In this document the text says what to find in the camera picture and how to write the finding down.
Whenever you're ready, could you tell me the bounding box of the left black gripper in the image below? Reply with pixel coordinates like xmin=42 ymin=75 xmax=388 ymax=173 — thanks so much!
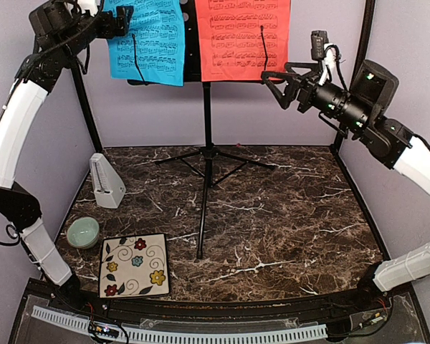
xmin=56 ymin=4 xmax=133 ymax=59

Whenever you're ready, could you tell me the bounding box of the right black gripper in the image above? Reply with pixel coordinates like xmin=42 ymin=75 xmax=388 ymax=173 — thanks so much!
xmin=261 ymin=62 xmax=372 ymax=133

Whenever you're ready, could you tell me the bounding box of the blue sheet music page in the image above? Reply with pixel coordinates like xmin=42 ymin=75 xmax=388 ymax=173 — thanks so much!
xmin=103 ymin=0 xmax=185 ymax=87

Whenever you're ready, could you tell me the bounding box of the red sheet music page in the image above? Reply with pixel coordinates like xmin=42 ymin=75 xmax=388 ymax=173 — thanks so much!
xmin=195 ymin=0 xmax=291 ymax=82

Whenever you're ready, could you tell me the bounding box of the black perforated music stand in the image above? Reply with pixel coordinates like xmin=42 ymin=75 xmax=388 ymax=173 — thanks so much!
xmin=127 ymin=0 xmax=295 ymax=261

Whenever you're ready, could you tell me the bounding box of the white metronome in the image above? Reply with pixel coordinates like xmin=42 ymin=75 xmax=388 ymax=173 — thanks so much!
xmin=90 ymin=153 xmax=126 ymax=209

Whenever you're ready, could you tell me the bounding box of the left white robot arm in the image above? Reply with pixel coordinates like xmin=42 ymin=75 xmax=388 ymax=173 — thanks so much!
xmin=0 ymin=1 xmax=134 ymax=312

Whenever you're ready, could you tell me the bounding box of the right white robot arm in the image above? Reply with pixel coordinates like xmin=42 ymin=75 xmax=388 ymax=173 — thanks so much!
xmin=261 ymin=59 xmax=430 ymax=311

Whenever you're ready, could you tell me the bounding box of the pale green ceramic bowl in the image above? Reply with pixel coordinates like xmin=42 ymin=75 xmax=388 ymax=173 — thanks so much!
xmin=66 ymin=216 xmax=100 ymax=249

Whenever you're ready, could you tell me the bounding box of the square floral ceramic plate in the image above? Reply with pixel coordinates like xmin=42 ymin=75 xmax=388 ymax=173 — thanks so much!
xmin=98 ymin=233 xmax=171 ymax=299

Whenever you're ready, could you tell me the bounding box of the small green circuit board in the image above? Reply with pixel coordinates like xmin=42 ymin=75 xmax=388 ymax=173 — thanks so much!
xmin=88 ymin=322 xmax=120 ymax=340

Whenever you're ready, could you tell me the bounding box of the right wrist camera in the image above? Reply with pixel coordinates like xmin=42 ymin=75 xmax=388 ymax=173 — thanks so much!
xmin=310 ymin=30 xmax=345 ymax=87

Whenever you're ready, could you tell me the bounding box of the right black frame post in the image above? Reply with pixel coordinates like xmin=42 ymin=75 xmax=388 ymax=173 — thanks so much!
xmin=330 ymin=0 xmax=390 ymax=259

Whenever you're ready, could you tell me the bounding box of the black frame post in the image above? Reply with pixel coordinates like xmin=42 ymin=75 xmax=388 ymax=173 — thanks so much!
xmin=57 ymin=0 xmax=103 ymax=151
xmin=330 ymin=0 xmax=390 ymax=259

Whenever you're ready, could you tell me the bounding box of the left black frame post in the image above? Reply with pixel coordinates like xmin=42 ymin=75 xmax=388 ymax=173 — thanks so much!
xmin=57 ymin=0 xmax=103 ymax=151

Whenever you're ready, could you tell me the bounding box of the white slotted cable duct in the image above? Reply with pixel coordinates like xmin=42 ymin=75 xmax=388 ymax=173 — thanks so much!
xmin=31 ymin=306 xmax=328 ymax=343

